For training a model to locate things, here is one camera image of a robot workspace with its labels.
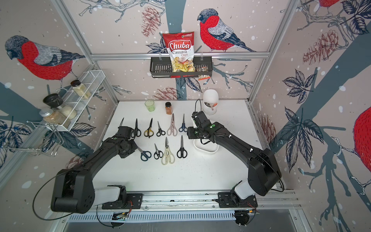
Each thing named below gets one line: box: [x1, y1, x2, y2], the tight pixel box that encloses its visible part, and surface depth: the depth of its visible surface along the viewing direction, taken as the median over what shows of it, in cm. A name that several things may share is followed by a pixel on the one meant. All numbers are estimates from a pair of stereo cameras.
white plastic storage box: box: [193, 138, 220, 154], surface depth 90 cm
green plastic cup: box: [144, 99, 156, 113], surface depth 113 cm
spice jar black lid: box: [70, 79, 92, 100], surface depth 76 cm
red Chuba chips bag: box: [162, 31, 196, 73], surface depth 84 cm
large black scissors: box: [176, 135, 188, 159], surface depth 92 cm
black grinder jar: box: [42, 93, 64, 108], surface depth 63 cm
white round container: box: [202, 88, 219, 115], surface depth 106 cm
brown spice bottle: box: [165, 101, 172, 115], surface depth 109 cm
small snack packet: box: [198, 66, 212, 81], surface depth 92 cm
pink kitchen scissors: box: [166, 113, 178, 137], surface depth 105 cm
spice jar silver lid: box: [39, 108, 66, 126], surface depth 61 cm
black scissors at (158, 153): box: [153, 143, 164, 160], surface depth 92 cm
